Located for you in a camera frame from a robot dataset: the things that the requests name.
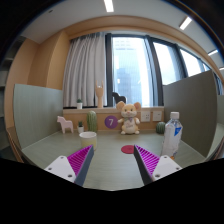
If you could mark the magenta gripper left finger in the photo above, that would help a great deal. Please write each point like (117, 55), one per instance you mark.
(73, 168)

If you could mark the red round coaster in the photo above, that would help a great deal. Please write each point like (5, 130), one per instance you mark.
(128, 149)

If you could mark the pink toy horse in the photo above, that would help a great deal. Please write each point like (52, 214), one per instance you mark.
(65, 124)

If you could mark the wall socket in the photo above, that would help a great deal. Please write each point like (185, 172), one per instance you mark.
(157, 115)
(145, 116)

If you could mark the tall green ceramic cactus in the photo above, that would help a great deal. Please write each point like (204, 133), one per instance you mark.
(92, 121)

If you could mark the cream paper cup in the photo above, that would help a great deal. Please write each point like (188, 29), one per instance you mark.
(88, 138)

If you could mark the left wall socket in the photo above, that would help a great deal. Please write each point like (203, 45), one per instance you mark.
(145, 116)

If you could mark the wooden hand sculpture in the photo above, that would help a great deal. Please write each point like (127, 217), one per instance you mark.
(99, 90)

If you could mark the right grey partition panel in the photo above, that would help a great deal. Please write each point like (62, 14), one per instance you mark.
(195, 98)

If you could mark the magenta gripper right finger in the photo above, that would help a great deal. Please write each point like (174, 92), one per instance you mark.
(153, 167)

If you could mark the black toy horse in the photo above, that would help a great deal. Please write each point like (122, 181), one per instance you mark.
(118, 98)

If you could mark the purple number seven disc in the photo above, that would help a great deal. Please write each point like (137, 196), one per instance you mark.
(111, 122)

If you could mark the right wall socket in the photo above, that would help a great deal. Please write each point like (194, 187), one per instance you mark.
(157, 115)

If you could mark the round green ceramic cactus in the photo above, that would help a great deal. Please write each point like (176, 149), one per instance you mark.
(160, 128)

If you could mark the clear plastic water bottle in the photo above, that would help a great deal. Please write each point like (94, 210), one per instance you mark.
(172, 136)

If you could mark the left grey partition panel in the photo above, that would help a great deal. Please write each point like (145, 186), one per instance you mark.
(35, 112)

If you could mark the plush mouse toy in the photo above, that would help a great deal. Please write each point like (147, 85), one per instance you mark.
(129, 118)

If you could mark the small potted plant on desk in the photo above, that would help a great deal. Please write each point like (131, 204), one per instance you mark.
(80, 127)

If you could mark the grey curtain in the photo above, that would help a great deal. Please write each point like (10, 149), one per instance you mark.
(85, 68)

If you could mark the small potted plant on sill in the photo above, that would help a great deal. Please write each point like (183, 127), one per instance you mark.
(79, 104)

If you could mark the grey partition panel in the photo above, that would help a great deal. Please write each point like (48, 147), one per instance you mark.
(35, 112)
(195, 98)

